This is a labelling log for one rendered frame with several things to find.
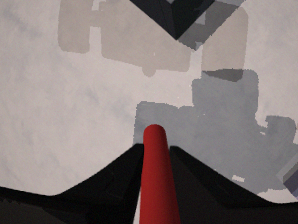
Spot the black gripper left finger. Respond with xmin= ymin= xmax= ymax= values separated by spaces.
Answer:
xmin=0 ymin=144 xmax=144 ymax=224

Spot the red peg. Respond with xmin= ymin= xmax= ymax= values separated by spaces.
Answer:
xmin=140 ymin=124 xmax=181 ymax=224

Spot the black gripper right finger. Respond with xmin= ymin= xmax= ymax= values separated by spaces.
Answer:
xmin=169 ymin=145 xmax=298 ymax=224

